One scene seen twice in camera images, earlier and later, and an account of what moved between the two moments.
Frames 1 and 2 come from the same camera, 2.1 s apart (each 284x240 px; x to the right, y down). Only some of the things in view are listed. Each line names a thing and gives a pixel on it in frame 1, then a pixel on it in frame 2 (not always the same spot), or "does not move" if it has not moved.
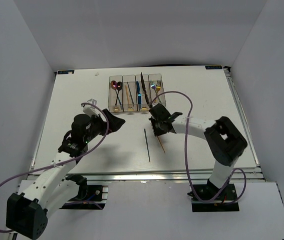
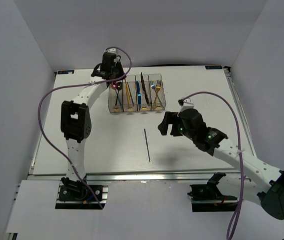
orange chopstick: [161, 144] → [126, 92]
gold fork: [158, 87] does not move
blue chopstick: [130, 94] does not move
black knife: [144, 89] does not move
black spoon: [119, 87] does not move
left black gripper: [116, 123] → [118, 64]
